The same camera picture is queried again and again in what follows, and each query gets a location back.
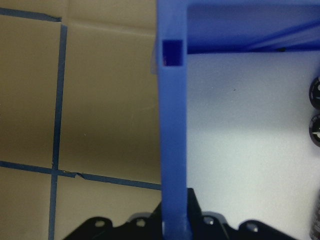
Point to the blue plastic capacitor bin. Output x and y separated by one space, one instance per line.
173 125

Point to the white foam bin liner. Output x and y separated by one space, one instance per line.
250 137

